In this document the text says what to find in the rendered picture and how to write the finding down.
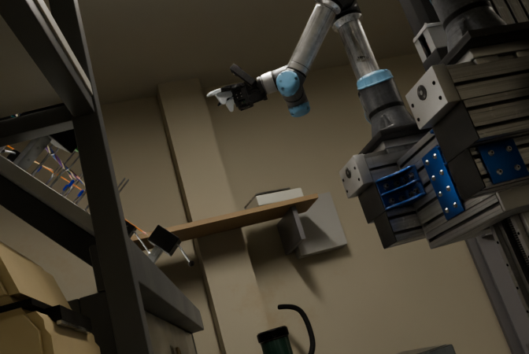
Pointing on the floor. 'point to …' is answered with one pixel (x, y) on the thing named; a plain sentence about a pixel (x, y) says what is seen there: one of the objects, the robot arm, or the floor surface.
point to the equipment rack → (67, 119)
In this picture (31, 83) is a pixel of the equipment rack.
